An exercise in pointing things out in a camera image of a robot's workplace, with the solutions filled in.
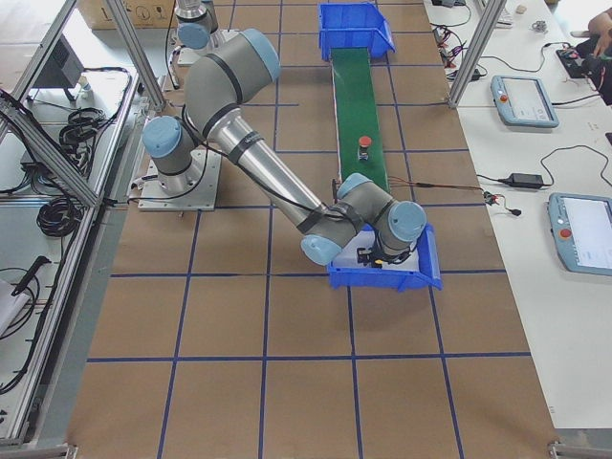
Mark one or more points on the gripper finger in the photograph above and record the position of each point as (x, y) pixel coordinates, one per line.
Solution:
(364, 256)

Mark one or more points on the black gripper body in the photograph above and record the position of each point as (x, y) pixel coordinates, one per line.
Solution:
(388, 257)

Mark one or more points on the red push button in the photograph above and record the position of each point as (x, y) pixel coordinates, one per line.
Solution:
(364, 143)

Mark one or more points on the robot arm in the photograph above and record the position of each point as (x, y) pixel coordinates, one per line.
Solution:
(198, 27)
(216, 85)

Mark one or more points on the right blue plastic bin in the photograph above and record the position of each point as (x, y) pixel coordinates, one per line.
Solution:
(421, 268)

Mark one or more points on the blue plastic bin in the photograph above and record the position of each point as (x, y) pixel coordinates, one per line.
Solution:
(421, 268)
(353, 25)

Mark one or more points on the green conveyor belt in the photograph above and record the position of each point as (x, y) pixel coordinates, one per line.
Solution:
(357, 115)

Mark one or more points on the black power brick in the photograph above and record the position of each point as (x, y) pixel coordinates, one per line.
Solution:
(523, 180)

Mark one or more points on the near teach pendant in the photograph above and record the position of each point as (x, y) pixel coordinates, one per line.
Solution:
(581, 228)

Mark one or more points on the teach pendant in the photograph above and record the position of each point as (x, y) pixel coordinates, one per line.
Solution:
(581, 228)
(523, 102)

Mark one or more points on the far teach pendant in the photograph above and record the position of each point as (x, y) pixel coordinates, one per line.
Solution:
(523, 102)

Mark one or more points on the left blue plastic bin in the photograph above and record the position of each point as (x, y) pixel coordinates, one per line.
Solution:
(353, 25)

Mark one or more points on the cardboard box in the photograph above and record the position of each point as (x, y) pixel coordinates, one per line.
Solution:
(144, 14)

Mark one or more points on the aluminium frame post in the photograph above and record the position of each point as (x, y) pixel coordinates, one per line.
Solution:
(476, 47)

